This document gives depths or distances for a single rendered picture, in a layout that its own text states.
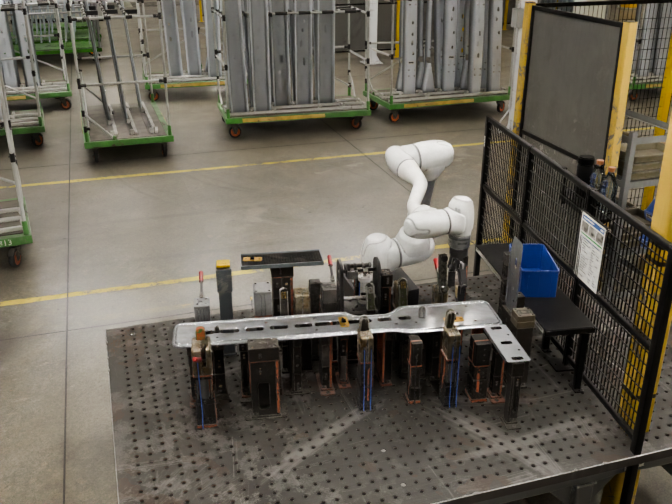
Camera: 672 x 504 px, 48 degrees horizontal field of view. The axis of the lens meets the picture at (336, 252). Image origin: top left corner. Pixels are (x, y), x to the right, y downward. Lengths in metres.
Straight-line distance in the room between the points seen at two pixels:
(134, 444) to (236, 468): 0.43
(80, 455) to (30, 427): 0.42
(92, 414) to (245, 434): 1.65
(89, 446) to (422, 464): 2.03
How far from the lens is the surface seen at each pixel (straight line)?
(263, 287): 3.26
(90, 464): 4.21
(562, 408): 3.33
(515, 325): 3.24
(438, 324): 3.21
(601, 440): 3.20
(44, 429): 4.53
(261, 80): 9.88
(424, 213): 2.95
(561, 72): 5.63
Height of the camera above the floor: 2.56
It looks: 24 degrees down
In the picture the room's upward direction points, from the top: straight up
